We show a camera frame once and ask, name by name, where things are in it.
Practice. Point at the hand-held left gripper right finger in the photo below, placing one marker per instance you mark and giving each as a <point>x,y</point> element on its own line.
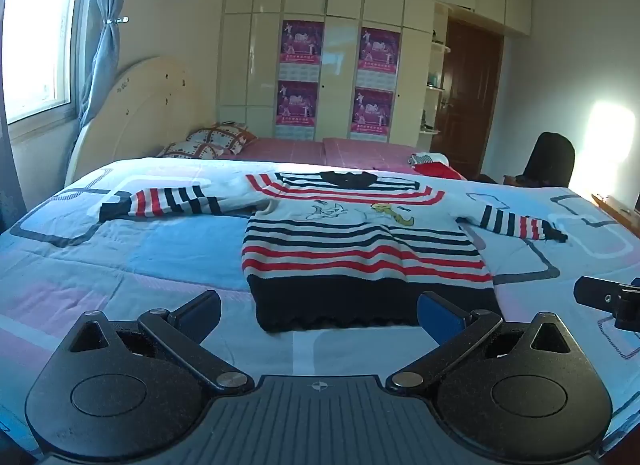
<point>440,314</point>

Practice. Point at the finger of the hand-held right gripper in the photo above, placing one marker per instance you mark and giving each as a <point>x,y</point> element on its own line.
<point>597,295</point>

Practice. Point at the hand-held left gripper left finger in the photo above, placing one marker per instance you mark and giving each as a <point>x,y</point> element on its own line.
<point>201,311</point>

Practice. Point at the striped knit sweater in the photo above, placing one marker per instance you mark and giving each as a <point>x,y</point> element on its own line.
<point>350,250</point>

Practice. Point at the patterned light blue quilt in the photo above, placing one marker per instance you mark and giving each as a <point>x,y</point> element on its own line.
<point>125,255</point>

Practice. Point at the red garment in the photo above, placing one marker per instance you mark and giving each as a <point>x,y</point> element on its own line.
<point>442,171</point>

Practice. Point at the black chair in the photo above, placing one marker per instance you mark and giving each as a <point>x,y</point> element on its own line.
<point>547,157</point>

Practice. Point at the striped white cloth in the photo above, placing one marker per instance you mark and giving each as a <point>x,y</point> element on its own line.
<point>422,159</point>

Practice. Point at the small patterned pillow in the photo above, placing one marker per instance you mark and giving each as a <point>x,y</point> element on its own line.
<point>192,149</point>

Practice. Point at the large patterned pillow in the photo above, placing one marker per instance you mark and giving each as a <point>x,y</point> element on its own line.
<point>222,137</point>

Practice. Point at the pink bedsheet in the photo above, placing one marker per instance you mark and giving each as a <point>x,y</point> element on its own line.
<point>350,152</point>

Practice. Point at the cream rounded headboard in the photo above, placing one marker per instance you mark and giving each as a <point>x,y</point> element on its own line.
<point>145,110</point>

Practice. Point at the brown wooden door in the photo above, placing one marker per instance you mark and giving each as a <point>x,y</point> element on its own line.
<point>472,95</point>

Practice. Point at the cream corner shelf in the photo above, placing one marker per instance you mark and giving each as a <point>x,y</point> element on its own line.
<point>434,87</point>

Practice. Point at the blue curtain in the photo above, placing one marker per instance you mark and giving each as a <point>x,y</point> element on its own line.
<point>102,55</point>

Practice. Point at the metal curtain hook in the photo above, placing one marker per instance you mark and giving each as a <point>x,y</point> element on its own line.
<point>119,20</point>

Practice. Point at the window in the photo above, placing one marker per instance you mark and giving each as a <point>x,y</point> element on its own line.
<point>37,30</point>

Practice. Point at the cream wardrobe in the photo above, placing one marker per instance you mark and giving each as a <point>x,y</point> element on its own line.
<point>345,0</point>

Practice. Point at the purple wall poster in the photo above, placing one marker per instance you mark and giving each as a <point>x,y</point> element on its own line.
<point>301,47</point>
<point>379,55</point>
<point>372,112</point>
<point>297,107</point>

